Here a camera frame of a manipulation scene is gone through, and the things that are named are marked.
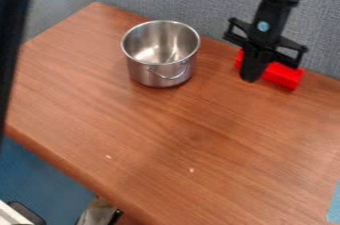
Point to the stainless steel pot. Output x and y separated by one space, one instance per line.
160 48

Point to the red rectangular block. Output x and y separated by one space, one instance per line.
277 73

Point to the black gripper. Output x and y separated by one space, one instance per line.
260 39

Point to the dark blue foreground post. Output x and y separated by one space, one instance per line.
13 11

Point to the white object bottom left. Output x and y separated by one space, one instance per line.
11 217

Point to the black object bottom left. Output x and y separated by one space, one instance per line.
27 213

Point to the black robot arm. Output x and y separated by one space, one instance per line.
260 40

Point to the grey table leg bracket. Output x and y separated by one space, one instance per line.
100 213

